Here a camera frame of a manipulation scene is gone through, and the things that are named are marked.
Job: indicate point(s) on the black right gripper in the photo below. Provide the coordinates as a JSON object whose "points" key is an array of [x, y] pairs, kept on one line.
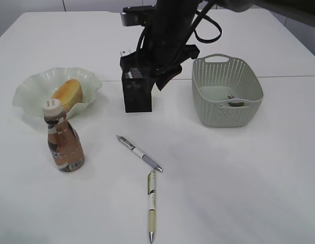
{"points": [[159, 64]]}

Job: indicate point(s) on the clear plastic ruler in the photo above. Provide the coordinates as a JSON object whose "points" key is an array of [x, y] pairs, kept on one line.
{"points": [[124, 53]]}

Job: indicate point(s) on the golden bread loaf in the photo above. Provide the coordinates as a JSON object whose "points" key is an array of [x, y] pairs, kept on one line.
{"points": [[69, 94]]}

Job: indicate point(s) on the white grey ballpoint pen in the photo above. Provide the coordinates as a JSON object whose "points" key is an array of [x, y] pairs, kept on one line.
{"points": [[139, 153]]}

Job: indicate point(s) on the small paper ball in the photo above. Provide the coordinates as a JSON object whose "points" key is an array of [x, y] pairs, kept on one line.
{"points": [[234, 104]]}

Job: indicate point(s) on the cream yellow ballpoint pen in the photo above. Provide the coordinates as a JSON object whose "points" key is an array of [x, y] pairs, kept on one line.
{"points": [[152, 205]]}

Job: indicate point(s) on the brown coffee drink bottle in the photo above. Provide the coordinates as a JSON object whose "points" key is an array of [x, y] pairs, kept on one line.
{"points": [[63, 141]]}

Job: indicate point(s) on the blue white ballpoint pen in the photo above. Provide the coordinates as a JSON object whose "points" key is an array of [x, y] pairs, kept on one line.
{"points": [[133, 73]]}

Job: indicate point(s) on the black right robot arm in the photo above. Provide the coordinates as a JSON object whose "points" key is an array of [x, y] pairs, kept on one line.
{"points": [[162, 46]]}

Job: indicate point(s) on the black mesh pen holder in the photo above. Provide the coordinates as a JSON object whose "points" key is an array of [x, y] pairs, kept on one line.
{"points": [[137, 94]]}

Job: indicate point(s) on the pale green plastic basket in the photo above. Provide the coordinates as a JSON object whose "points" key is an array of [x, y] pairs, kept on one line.
{"points": [[225, 94]]}

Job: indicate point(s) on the pale green wavy glass bowl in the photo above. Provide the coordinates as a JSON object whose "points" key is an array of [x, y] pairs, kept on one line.
{"points": [[37, 89]]}

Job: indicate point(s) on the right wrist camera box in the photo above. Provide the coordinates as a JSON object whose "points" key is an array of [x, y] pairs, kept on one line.
{"points": [[139, 15]]}

